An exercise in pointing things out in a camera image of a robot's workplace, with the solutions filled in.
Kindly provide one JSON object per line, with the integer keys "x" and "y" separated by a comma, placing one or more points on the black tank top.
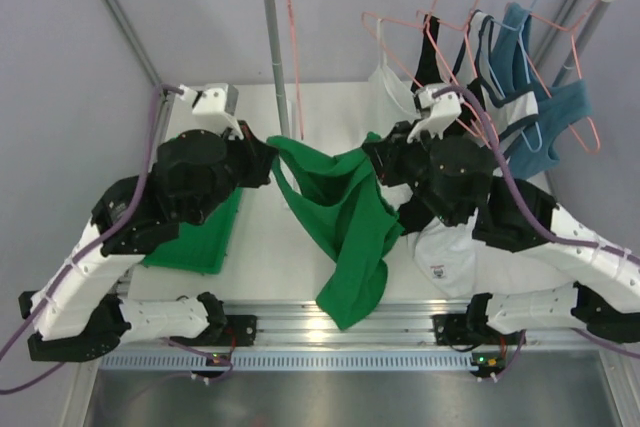
{"x": 428, "y": 73}

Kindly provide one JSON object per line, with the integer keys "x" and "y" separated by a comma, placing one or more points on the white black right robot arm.
{"x": 601, "y": 291}

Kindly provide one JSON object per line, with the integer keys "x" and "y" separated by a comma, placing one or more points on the blue hanger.
{"x": 510, "y": 71}

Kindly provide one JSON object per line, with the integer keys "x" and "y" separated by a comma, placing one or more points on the white camisole top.
{"x": 393, "y": 98}

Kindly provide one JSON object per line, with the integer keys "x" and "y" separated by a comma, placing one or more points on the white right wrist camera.
{"x": 437, "y": 112}

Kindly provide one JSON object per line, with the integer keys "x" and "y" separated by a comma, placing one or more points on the pink hanger with camisole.
{"x": 476, "y": 130}

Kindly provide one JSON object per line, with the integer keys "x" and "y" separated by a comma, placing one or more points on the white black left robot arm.
{"x": 77, "y": 317}

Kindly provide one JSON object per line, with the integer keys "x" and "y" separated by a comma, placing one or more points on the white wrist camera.
{"x": 213, "y": 107}
{"x": 437, "y": 112}

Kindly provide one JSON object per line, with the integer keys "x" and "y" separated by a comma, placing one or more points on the green tank top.
{"x": 338, "y": 202}

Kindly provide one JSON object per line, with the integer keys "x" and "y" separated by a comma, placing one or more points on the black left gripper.
{"x": 252, "y": 156}

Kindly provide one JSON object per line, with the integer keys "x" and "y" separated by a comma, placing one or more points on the teal tank top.
{"x": 558, "y": 107}

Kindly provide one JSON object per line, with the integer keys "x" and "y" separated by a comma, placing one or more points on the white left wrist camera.
{"x": 213, "y": 107}

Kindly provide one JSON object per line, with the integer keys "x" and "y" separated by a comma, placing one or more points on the perforated grey cable duct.
{"x": 300, "y": 361}

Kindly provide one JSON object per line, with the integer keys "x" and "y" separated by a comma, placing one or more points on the green plastic tray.
{"x": 201, "y": 248}

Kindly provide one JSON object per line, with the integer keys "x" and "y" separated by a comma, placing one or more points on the aluminium mounting rail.
{"x": 330, "y": 322}

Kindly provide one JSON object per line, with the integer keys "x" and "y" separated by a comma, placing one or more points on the white navy-trimmed tank top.
{"x": 500, "y": 97}

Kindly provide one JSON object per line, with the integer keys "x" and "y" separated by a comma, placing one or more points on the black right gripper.
{"x": 390, "y": 151}

